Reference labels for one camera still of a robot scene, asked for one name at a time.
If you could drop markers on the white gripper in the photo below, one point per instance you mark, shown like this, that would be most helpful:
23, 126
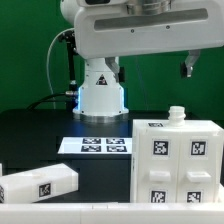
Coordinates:
108, 30

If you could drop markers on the small white cabinet door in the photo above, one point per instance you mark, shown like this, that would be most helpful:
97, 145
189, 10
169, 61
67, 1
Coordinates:
157, 168

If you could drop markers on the white cabinet body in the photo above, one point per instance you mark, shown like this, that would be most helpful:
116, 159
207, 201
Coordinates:
175, 125

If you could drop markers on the long white cabinet top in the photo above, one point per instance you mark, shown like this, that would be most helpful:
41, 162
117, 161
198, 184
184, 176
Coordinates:
38, 184

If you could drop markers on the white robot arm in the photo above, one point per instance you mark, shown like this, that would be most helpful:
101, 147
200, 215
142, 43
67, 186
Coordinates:
101, 97

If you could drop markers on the white base tag plate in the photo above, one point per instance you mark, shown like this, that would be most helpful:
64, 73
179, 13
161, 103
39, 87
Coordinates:
95, 145

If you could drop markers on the white workspace fence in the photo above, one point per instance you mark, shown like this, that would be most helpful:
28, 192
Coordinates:
45, 212

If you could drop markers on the black camera stand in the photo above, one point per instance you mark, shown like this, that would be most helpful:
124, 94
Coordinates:
69, 37

